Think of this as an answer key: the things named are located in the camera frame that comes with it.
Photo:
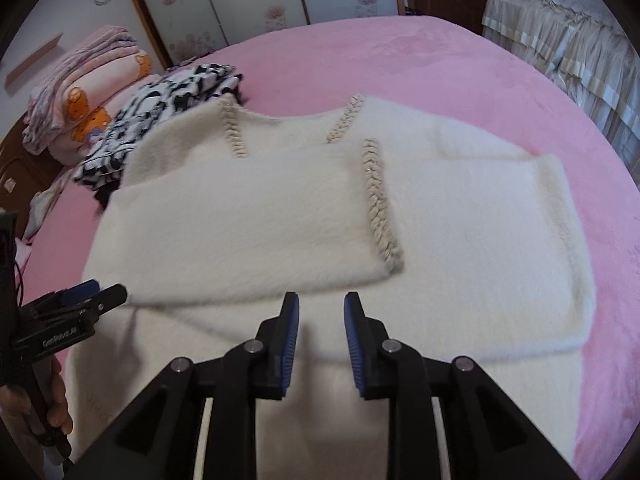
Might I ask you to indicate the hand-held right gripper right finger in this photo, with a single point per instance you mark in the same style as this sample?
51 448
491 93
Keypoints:
352 350

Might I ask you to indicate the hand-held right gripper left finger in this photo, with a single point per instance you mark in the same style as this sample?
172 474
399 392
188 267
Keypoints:
289 345

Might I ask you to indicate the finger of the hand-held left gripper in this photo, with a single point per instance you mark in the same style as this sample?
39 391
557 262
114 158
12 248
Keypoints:
82 290
112 294

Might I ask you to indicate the white fluffy cardigan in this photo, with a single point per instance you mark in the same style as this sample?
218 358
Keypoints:
250 220

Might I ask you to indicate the person's left hand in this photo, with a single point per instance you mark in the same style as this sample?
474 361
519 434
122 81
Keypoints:
59 395

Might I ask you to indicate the crumpled white cloth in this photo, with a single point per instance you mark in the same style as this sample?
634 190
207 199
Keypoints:
42 205

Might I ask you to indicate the wooden headboard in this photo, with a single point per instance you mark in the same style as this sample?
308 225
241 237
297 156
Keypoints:
15 170

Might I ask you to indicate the folded bear print quilt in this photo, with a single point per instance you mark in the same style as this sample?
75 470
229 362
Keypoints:
90 120

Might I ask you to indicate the black white printed garment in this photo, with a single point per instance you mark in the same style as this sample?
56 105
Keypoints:
150 105

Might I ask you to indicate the folded pink floral blanket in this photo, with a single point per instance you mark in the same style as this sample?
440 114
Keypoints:
85 55

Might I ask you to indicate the pink bed blanket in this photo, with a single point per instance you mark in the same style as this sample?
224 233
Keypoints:
425 60

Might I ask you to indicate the white lace furniture cover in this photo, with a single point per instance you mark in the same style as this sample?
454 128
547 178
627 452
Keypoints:
565 20

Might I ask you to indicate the pink wall shelf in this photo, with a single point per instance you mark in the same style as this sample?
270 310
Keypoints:
35 60

